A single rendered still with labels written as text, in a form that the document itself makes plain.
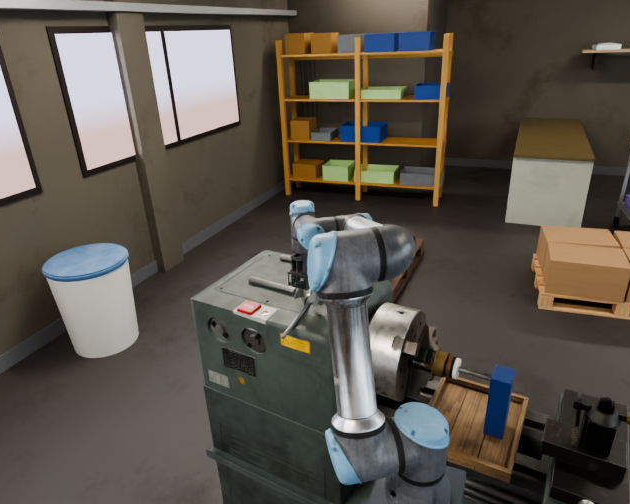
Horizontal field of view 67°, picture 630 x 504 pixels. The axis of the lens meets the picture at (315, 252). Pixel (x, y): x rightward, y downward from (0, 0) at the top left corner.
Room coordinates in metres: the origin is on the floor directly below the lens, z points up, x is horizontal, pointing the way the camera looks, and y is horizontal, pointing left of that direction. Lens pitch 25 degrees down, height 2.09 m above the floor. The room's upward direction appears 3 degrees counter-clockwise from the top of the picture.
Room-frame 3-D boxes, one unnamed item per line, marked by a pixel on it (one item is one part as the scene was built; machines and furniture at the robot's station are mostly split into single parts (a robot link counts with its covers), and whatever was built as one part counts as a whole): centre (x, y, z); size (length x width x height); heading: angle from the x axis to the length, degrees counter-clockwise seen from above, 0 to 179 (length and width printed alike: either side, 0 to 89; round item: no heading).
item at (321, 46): (6.39, -0.71, 1.04); 2.18 x 0.59 x 2.09; 66
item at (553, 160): (6.02, -3.03, 0.40); 2.36 x 0.78 x 0.81; 156
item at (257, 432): (1.54, 0.08, 0.43); 0.60 x 0.48 x 0.86; 59
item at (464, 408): (1.22, -0.50, 0.89); 0.36 x 0.30 x 0.04; 149
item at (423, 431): (0.79, -0.21, 1.27); 0.13 x 0.12 x 0.14; 101
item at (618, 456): (0.99, -0.73, 1.00); 0.20 x 0.10 x 0.05; 59
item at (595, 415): (0.97, -0.76, 1.14); 0.08 x 0.08 x 0.03
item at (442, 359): (1.28, -0.40, 1.08); 0.09 x 0.09 x 0.09; 59
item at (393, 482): (0.79, -0.22, 1.15); 0.15 x 0.15 x 0.10
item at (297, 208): (1.37, 0.03, 1.57); 0.09 x 0.08 x 0.11; 11
